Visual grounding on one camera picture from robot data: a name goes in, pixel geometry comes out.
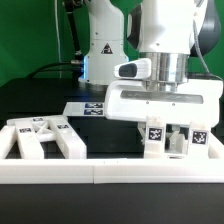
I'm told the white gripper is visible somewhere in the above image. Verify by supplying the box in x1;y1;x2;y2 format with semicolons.
105;79;223;147

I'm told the white chair backrest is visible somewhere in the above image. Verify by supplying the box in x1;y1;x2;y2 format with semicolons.
7;115;87;160

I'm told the white U-shaped frame wall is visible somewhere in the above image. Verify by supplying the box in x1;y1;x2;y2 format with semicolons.
0;126;224;184

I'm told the black cable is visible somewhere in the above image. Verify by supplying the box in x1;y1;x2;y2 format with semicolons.
26;0;84;80

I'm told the white cable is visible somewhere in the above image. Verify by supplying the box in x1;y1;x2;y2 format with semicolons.
53;0;63;79

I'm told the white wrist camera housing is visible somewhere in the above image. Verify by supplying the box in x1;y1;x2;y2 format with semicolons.
114;58;152;80

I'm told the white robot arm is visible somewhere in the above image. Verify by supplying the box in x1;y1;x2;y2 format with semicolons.
80;0;223;145

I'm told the white chair seat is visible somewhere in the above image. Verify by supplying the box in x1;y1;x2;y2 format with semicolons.
143;132;187;159

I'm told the white base tag plate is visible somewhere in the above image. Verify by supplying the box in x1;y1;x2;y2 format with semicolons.
63;102;104;117

